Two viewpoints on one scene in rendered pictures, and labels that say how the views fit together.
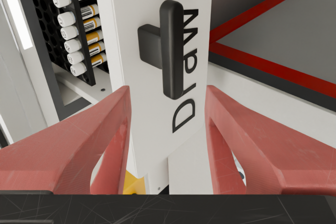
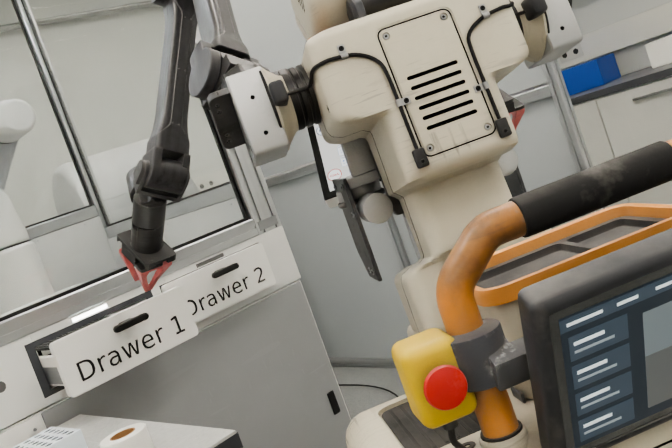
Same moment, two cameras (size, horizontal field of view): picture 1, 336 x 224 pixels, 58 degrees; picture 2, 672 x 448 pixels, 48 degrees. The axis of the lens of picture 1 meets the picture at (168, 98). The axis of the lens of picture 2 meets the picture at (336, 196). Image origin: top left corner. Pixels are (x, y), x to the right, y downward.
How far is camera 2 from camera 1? 1.46 m
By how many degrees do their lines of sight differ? 87
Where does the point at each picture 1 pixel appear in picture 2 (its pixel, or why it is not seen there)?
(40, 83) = (52, 329)
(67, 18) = not seen: hidden behind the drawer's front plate
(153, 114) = (90, 341)
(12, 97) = (44, 315)
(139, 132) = (83, 335)
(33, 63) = (63, 324)
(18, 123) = (30, 318)
